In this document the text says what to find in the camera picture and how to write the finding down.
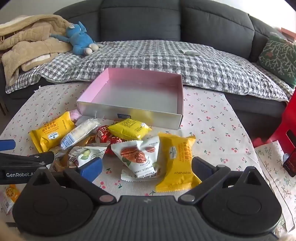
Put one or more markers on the blue plush toy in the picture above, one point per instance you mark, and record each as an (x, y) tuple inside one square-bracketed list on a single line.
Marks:
[(78, 39)]

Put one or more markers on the pale yellow snack packet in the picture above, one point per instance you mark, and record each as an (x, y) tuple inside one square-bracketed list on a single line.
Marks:
[(60, 162)]

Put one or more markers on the grey checked blanket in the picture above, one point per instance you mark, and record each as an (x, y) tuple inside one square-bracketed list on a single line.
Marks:
[(150, 58)]

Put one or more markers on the white nut snack packet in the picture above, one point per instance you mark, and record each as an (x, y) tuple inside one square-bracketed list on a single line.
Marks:
[(84, 154)]

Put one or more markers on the large yellow snack packet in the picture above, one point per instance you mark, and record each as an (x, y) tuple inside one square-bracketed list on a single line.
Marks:
[(175, 160)]

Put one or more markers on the pink cardboard box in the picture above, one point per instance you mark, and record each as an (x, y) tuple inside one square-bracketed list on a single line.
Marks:
[(138, 92)]

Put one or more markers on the white pecan snack packet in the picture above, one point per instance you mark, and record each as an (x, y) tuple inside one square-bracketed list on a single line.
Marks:
[(136, 155)]

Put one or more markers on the white paper on sofa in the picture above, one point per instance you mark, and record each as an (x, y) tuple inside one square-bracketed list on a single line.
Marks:
[(190, 52)]

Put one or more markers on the red plastic stool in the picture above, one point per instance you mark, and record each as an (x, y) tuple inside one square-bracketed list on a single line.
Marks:
[(284, 125)]

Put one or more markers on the pink snack packet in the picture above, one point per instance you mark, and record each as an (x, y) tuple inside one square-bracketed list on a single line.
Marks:
[(74, 115)]

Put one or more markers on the beige fleece blanket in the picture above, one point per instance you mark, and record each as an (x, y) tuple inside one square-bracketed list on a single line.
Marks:
[(30, 41)]

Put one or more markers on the cherry print tablecloth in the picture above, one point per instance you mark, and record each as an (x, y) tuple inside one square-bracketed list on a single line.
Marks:
[(208, 120)]

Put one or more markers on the dark grey sofa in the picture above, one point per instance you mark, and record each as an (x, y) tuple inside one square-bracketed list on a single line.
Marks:
[(138, 20)]

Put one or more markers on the red snack packet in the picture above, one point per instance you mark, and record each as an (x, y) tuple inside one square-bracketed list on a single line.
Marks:
[(104, 136)]

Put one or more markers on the green patterned cushion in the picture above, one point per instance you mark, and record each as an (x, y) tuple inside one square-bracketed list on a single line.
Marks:
[(279, 58)]

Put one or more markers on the clear rice cracker packet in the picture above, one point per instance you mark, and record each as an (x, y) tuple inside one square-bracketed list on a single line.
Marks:
[(78, 133)]

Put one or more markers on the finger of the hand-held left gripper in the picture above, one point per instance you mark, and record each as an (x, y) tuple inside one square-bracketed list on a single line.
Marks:
[(23, 159), (7, 145)]

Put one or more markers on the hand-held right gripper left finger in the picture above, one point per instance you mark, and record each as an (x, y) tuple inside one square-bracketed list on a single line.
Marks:
[(91, 169)]

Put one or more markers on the floral cloth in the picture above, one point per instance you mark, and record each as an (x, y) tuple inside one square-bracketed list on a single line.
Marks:
[(272, 176)]

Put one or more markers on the white orange print snack packet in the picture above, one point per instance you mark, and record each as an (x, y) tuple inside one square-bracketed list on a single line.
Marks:
[(9, 197)]

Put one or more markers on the dark glossy device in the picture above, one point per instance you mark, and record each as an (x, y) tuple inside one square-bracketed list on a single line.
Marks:
[(290, 165)]

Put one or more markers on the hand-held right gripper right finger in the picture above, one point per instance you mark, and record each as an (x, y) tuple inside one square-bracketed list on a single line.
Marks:
[(201, 169)]

